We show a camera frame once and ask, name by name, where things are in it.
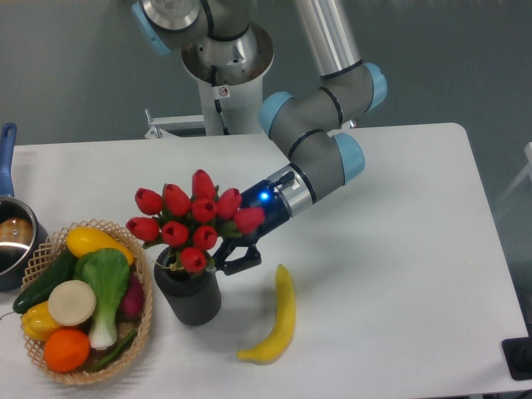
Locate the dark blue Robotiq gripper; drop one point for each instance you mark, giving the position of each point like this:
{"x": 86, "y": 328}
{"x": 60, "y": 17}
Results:
{"x": 236, "y": 255}

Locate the red tulip bouquet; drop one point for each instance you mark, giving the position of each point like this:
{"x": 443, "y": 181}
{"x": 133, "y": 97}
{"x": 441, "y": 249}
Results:
{"x": 190, "y": 225}

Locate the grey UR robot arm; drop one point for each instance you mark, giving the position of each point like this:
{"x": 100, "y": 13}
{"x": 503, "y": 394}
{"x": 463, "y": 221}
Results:
{"x": 228, "y": 55}

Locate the dark grey ribbed vase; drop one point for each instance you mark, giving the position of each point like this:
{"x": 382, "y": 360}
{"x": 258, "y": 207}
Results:
{"x": 195, "y": 301}

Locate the yellow banana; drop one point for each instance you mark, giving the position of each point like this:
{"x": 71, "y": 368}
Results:
{"x": 280, "y": 337}

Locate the purple sweet potato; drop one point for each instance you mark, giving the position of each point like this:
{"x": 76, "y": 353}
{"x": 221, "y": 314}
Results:
{"x": 133, "y": 301}

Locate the green bok choy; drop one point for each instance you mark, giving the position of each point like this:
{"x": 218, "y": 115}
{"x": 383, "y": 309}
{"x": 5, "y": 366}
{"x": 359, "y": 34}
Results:
{"x": 107, "y": 272}

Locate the green bean pod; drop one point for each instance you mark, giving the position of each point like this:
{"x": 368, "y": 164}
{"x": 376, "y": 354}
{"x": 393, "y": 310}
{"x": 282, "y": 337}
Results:
{"x": 115, "y": 353}

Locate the yellow squash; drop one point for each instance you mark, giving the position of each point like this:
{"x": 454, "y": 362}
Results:
{"x": 84, "y": 240}

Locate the cream round radish slice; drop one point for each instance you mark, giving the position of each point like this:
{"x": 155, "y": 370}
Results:
{"x": 71, "y": 303}

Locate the dark green cucumber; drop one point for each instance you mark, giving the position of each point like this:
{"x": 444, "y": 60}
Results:
{"x": 60, "y": 271}

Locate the orange fruit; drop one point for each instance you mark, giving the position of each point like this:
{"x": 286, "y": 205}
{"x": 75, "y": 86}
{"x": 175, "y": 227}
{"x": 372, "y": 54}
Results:
{"x": 66, "y": 349}

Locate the woven wicker basket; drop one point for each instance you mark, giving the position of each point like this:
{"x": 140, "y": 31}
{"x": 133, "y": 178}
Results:
{"x": 135, "y": 328}

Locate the yellow bell pepper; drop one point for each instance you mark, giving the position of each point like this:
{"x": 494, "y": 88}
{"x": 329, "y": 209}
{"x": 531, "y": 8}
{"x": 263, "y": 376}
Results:
{"x": 38, "y": 324}

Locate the black device at table edge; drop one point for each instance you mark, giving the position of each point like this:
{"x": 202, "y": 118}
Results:
{"x": 517, "y": 353}

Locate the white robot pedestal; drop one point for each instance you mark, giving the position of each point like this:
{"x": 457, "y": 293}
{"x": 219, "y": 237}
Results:
{"x": 231, "y": 110}

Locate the white metal base frame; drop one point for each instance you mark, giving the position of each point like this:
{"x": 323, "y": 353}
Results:
{"x": 179, "y": 126}

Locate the blue handled saucepan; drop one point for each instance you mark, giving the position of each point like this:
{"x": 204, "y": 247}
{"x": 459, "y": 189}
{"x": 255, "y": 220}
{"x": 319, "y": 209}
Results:
{"x": 21, "y": 232}

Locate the white frame at right edge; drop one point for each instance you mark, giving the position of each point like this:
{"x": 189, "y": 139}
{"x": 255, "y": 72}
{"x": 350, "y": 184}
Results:
{"x": 520, "y": 184}

